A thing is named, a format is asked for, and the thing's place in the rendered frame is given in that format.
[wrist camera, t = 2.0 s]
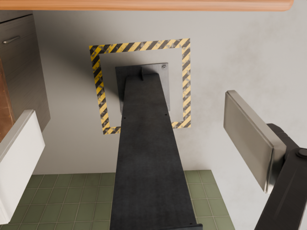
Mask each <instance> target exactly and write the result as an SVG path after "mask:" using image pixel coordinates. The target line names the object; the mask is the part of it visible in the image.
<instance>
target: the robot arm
mask: <svg viewBox="0 0 307 230"><path fill-rule="evenodd" d="M223 128H224V129H225V131H226V132H227V134H228V136H229V137H230V139H231V140H232V142H233V144H234V145H235V147H236V148H237V150H238V152H239V153H240V155H241V157H242V158H243V160H244V161H245V163H246V164H247V166H248V168H249V169H250V171H251V173H252V174H253V176H254V177H255V179H256V181H257V182H258V184H259V185H260V187H261V188H262V190H263V192H264V193H266V194H269V193H270V196H269V198H268V200H267V202H266V204H265V207H264V209H263V211H262V213H261V216H260V218H259V220H258V222H257V224H256V227H255V229H254V230H299V229H300V226H301V223H302V219H303V216H304V212H305V210H306V206H307V148H302V147H299V146H298V145H297V144H296V143H295V142H294V141H293V140H292V139H291V138H290V137H289V136H288V135H287V134H286V133H285V132H284V131H283V130H282V129H281V128H280V127H279V126H277V125H275V124H273V123H268V124H266V123H265V122H264V121H263V120H262V119H261V118H260V117H259V116H258V115H257V114H256V112H255V111H254V110H253V109H252V108H251V107H250V106H249V105H248V104H247V103H246V101H245V100H244V99H243V98H242V97H241V96H240V95H239V94H238V93H237V92H236V91H235V90H227V92H225V105H224V121H223ZM44 147H45V143H44V140H43V136H42V133H41V129H40V126H39V123H38V120H37V116H36V112H35V111H34V110H33V109H31V110H24V111H23V113H22V114H21V116H20V117H19V118H18V120H17V121H16V122H15V124H14V125H13V126H12V128H11V129H10V130H9V132H8V133H7V134H6V136H5V137H4V139H3V140H2V141H1V143H0V225H1V224H8V223H9V222H10V220H11V218H12V216H13V214H14V211H15V209H16V207H17V205H18V203H19V201H20V198H21V196H22V194H23V192H24V190H25V188H26V185H27V183H28V181H29V179H30V177H31V175H32V172H33V170H34V168H35V166H36V164H37V162H38V160H39V157H40V155H41V153H42V151H43V149H44Z"/></svg>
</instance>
